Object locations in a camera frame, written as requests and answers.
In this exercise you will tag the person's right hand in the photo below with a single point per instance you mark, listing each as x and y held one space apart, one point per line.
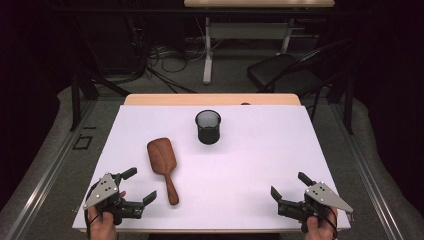
316 230

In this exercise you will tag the white desk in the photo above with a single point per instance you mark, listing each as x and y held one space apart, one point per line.
248 30

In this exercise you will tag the black folding chair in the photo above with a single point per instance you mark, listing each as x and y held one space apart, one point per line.
283 73

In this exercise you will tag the white table sheet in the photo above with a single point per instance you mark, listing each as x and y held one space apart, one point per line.
233 180

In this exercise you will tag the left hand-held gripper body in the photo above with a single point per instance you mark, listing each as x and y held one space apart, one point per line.
103 191

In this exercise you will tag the wooden hairbrush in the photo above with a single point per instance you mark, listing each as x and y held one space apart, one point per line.
161 156

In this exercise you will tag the black metal stand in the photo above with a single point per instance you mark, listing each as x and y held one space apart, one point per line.
75 100

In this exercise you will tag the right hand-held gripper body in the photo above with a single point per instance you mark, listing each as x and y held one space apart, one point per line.
321 196

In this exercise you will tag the person's left hand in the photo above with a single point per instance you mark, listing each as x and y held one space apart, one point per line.
102 228

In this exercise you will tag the black mesh cup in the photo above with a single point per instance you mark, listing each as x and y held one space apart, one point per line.
208 135

